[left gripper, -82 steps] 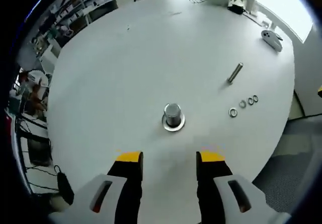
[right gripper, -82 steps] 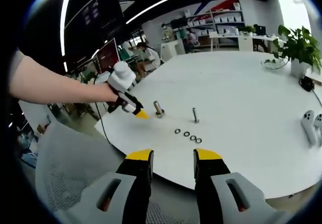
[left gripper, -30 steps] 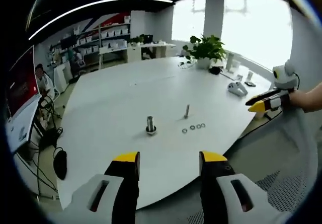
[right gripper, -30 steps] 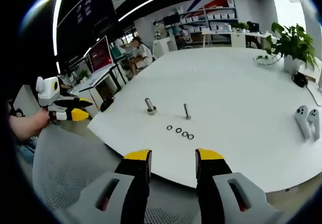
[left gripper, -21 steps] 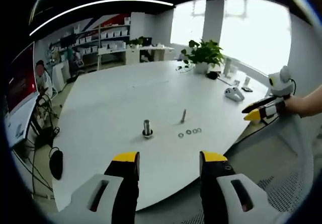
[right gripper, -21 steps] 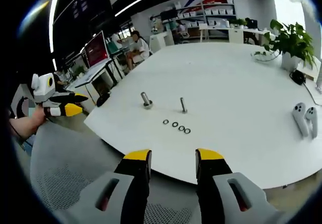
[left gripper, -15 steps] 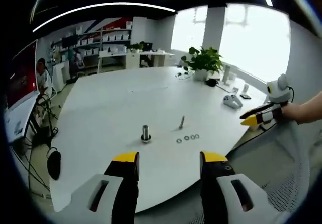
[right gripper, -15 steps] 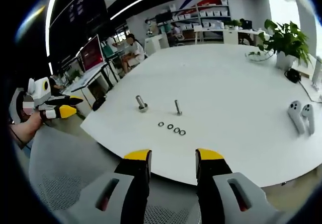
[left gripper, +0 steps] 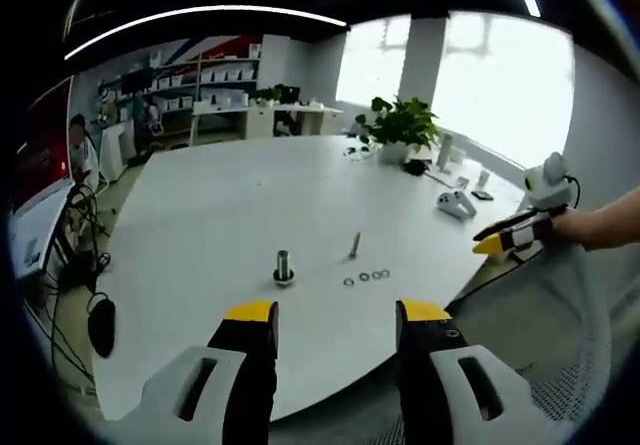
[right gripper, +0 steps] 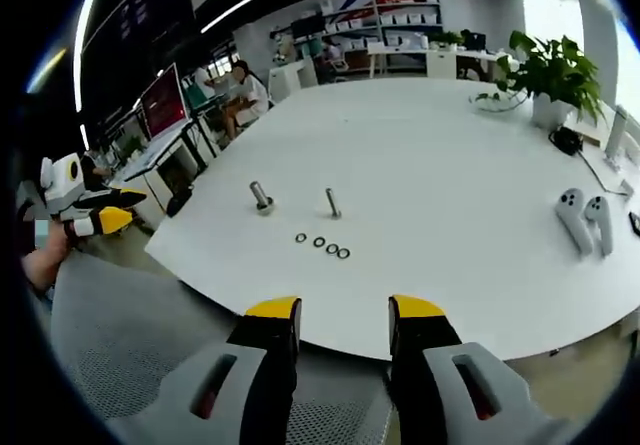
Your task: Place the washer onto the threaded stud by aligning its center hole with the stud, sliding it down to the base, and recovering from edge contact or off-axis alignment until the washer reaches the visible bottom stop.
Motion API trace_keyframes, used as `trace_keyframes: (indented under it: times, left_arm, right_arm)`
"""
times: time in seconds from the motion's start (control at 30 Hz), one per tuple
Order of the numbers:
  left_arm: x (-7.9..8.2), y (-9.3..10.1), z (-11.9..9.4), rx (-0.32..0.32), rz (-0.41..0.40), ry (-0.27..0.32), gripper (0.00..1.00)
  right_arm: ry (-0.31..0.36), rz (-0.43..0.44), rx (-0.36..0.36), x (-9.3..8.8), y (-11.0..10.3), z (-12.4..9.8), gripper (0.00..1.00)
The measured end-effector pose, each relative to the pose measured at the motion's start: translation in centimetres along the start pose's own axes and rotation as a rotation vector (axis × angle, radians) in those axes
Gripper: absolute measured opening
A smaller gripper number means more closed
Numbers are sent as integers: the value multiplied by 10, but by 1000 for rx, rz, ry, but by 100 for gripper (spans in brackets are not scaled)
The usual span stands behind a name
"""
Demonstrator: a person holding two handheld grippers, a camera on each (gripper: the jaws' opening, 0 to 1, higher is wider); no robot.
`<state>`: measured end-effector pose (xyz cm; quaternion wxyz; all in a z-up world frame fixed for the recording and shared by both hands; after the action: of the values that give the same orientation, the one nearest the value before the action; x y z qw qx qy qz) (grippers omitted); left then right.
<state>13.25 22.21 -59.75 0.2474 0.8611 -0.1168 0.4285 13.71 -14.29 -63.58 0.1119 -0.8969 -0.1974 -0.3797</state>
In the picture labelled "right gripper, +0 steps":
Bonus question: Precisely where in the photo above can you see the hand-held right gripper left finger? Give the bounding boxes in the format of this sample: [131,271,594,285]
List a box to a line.
[107,294,303,445]

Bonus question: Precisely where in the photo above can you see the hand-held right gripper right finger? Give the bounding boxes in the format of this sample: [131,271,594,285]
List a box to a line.
[388,293,586,445]

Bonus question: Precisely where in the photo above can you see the thick metal threaded stud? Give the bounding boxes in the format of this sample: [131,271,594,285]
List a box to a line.
[248,179,277,216]

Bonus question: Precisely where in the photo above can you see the thin metal threaded stud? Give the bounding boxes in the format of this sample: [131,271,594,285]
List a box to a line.
[324,186,344,221]

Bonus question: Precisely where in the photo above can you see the person's left hand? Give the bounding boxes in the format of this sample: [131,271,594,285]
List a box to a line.
[22,223,76,292]

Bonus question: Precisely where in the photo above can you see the white standing desk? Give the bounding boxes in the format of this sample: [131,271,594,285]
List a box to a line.
[107,118,222,212]

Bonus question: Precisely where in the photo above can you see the grey mesh chair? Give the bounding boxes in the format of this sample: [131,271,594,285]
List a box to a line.
[49,252,401,445]

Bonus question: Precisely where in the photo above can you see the red screen monitor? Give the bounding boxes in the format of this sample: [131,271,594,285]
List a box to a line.
[138,62,191,142]

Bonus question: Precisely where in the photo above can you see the white cabinet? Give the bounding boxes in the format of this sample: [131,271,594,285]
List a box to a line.
[268,59,319,102]

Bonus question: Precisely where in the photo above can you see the white handheld controller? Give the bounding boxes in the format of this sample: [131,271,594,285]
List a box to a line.
[583,195,616,258]
[554,188,597,257]

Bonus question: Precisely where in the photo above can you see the white office chair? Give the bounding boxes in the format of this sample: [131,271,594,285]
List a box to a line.
[327,44,352,75]

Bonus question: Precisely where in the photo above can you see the black device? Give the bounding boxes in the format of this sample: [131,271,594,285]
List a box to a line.
[548,125,584,157]

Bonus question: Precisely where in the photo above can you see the clear glass dish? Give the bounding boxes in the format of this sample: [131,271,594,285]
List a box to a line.
[468,89,529,114]

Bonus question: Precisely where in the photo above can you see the white plant pot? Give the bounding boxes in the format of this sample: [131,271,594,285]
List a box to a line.
[530,92,572,131]

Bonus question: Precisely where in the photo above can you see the long white background desk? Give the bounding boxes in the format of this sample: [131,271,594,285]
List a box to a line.
[366,46,512,84]

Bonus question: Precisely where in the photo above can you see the storage shelf with white bins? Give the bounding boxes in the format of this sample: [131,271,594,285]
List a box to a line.
[272,0,445,74]

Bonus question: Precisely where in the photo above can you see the green potted plant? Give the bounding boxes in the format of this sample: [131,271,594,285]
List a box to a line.
[494,29,607,126]

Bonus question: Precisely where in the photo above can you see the small background plant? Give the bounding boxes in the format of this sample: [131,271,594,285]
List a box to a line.
[431,29,465,50]

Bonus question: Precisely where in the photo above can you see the small black background monitor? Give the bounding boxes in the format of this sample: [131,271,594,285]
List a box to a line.
[459,28,488,52]

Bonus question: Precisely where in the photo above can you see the black device cable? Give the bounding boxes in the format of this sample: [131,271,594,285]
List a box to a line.
[574,148,632,198]

